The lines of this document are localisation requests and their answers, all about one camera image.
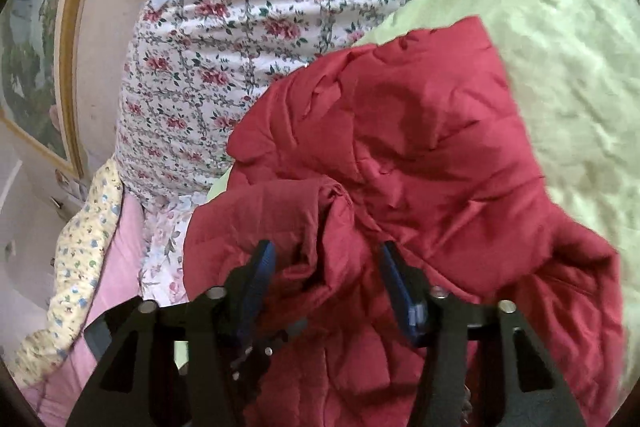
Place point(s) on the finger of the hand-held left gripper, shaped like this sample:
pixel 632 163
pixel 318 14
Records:
pixel 280 341

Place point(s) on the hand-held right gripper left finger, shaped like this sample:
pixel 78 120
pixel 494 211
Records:
pixel 262 272

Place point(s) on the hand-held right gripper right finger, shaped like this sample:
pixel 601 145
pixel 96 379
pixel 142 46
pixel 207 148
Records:
pixel 400 292

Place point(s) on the red quilted blanket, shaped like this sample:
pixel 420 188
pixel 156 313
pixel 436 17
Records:
pixel 400 132

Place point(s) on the pink pillow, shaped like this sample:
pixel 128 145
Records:
pixel 120 267

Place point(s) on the yellow printed pillow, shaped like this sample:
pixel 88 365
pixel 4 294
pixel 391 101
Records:
pixel 80 247

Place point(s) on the pale floral pillow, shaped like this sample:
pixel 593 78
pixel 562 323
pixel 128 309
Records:
pixel 165 247

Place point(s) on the white cabinet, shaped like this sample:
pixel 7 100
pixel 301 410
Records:
pixel 25 232

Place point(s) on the rose floral quilt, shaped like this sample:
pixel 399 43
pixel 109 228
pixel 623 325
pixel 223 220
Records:
pixel 225 32

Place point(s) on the light green bedsheet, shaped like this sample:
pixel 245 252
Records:
pixel 550 57

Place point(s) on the gold framed painting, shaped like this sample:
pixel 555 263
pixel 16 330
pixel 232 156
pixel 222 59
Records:
pixel 30 57

